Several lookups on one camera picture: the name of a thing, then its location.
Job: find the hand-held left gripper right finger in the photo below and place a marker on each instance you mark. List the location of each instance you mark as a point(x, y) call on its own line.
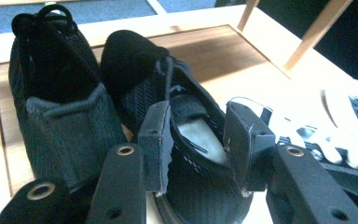
point(248, 149)

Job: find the wooden shoe rack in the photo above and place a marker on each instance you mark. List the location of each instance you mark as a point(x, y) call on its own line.
point(217, 53)

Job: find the black and white sneaker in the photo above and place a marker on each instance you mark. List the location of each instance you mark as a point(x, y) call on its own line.
point(329, 152)

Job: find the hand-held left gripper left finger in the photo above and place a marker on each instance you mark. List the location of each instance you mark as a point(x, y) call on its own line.
point(155, 143)

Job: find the black leather shoe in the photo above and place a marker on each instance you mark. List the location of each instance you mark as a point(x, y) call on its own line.
point(130, 59)
point(59, 124)

